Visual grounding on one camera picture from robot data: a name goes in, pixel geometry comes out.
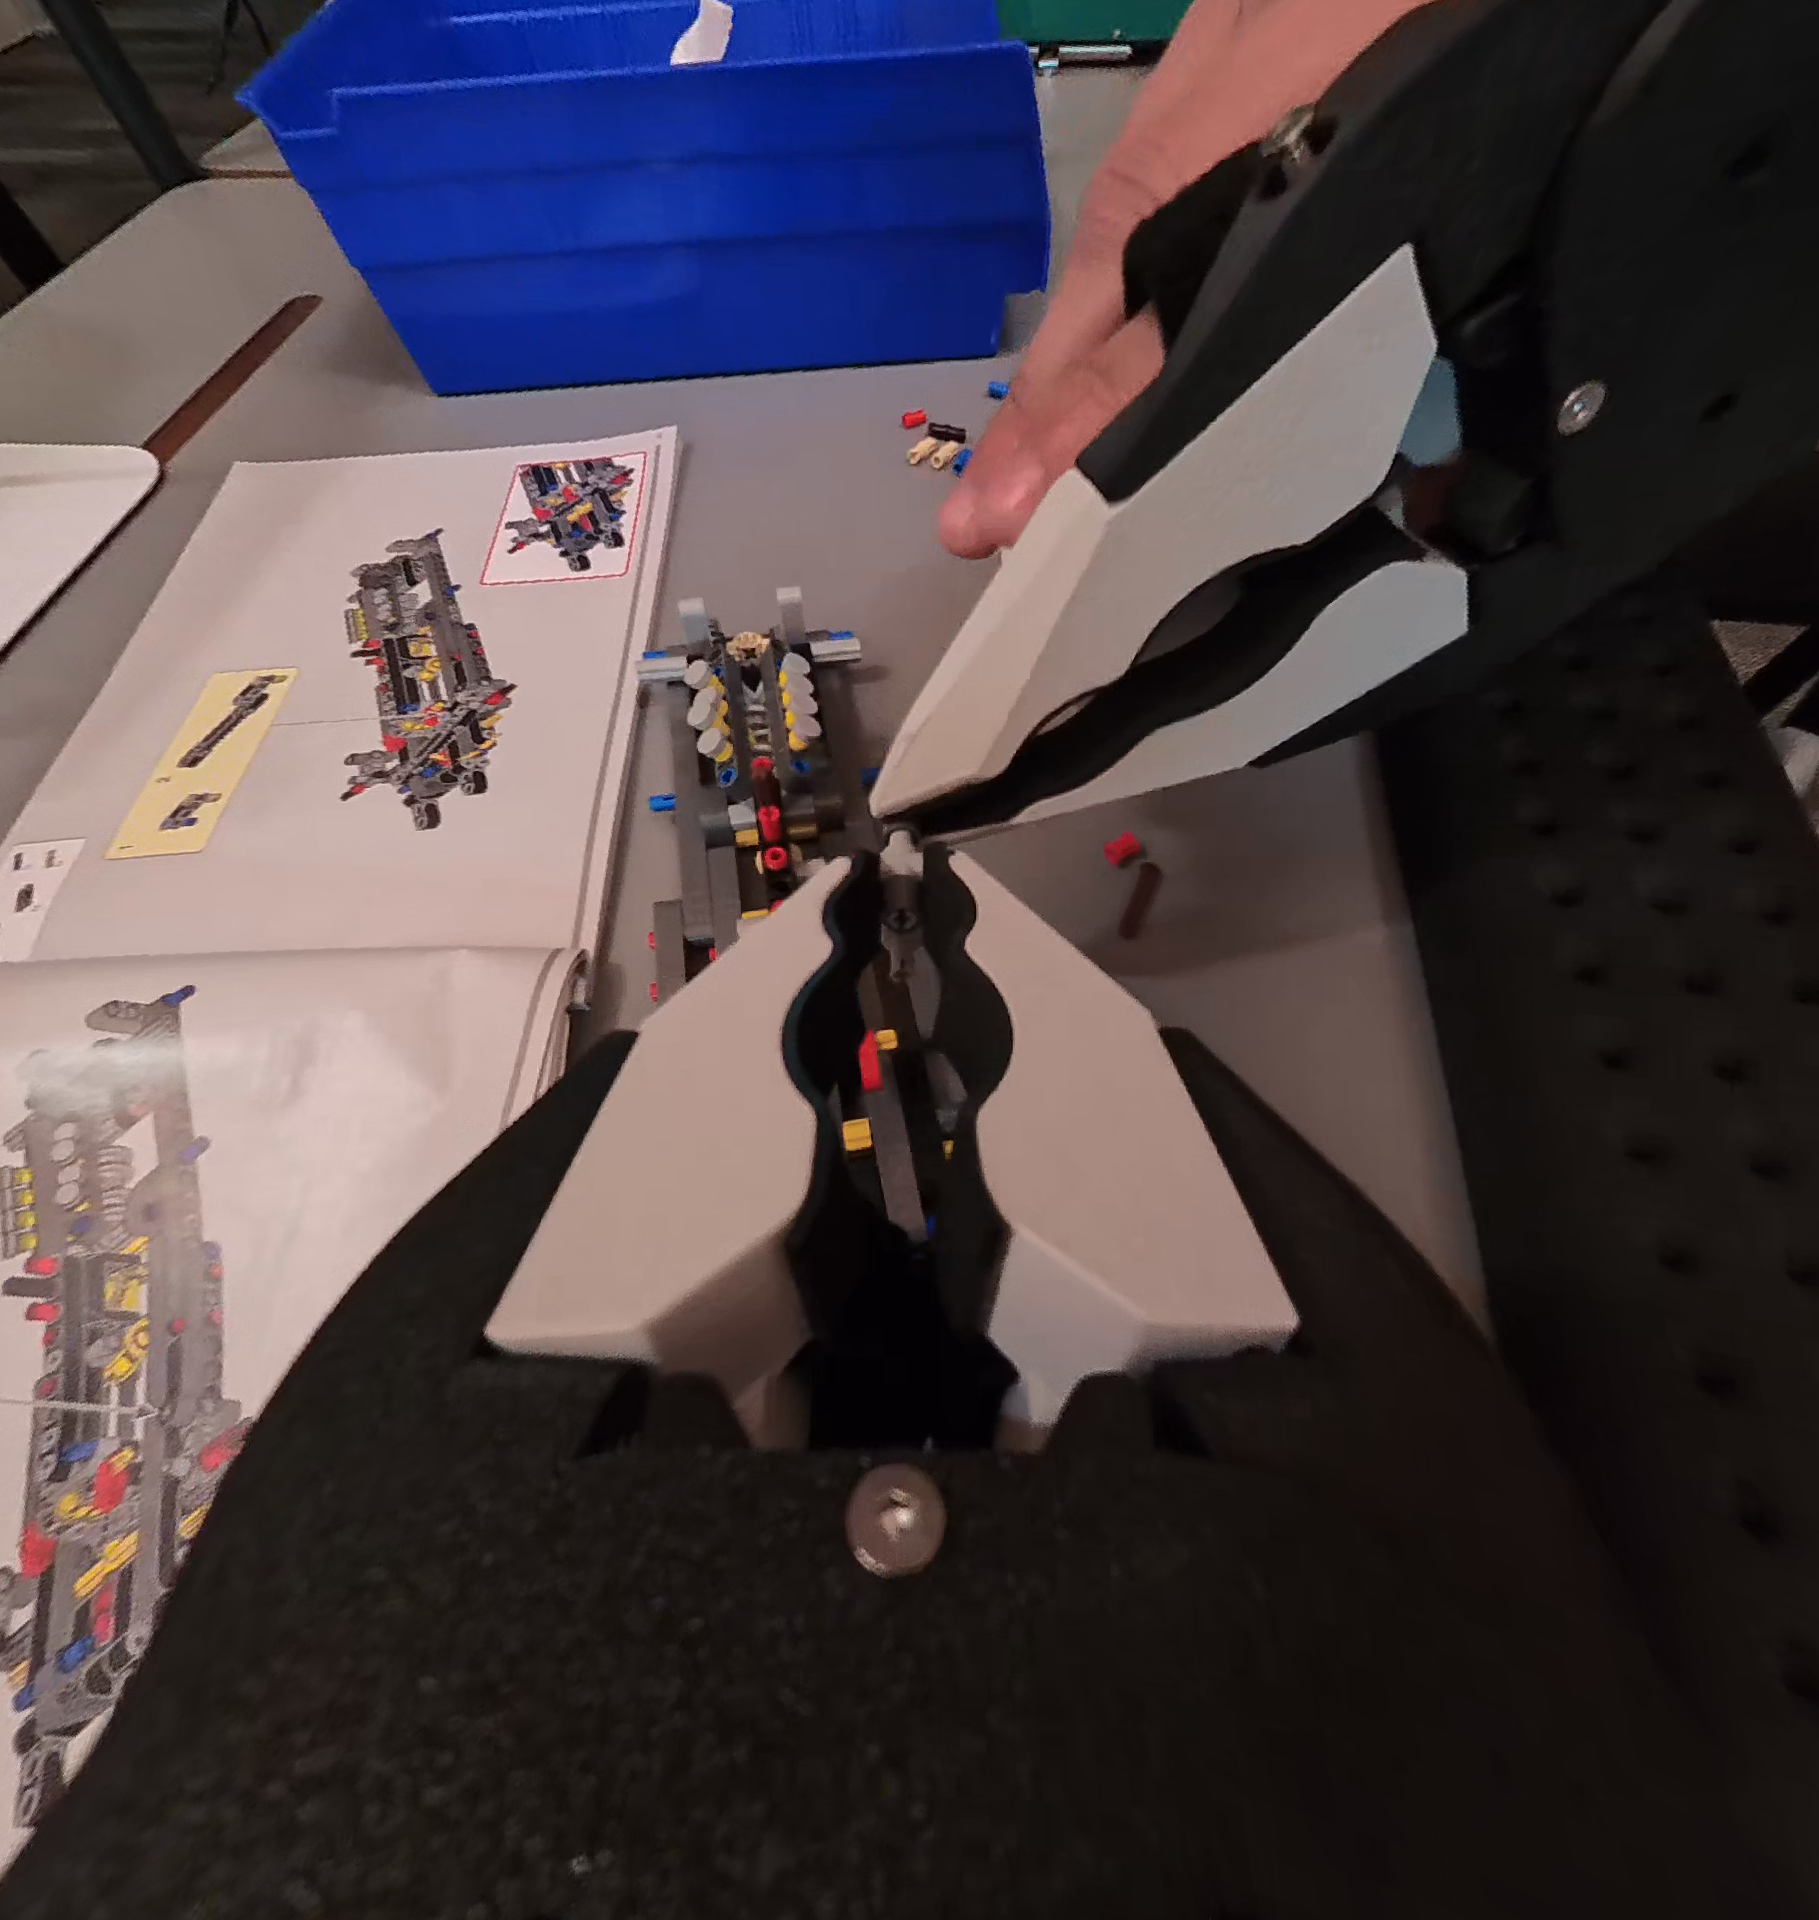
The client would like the lego car chassis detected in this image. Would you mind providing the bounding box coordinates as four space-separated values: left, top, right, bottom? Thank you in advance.
639 589 988 1248

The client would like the blue plastic bin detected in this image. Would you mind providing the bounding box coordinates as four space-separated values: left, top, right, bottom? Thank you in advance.
238 0 1053 398

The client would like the white desk stand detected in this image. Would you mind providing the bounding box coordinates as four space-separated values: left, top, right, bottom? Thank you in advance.
0 441 161 709

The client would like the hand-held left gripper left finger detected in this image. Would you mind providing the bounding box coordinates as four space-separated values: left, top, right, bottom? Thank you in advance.
485 857 912 1444

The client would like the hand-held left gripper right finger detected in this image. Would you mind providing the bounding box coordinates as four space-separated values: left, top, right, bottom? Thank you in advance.
917 846 1301 1447

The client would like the black perforated foam pad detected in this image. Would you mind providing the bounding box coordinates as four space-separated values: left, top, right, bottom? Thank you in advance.
1375 585 1819 1920

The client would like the lego instruction booklet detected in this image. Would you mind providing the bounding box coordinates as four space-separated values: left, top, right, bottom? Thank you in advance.
0 428 682 1832

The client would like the green plastic bin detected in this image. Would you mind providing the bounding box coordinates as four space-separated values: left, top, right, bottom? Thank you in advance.
1001 0 1198 47

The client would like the person's right hand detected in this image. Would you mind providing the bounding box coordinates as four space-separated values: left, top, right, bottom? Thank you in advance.
940 0 1435 563

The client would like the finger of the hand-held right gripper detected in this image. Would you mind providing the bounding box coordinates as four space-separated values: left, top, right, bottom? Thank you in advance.
910 506 1470 846
868 242 1440 822

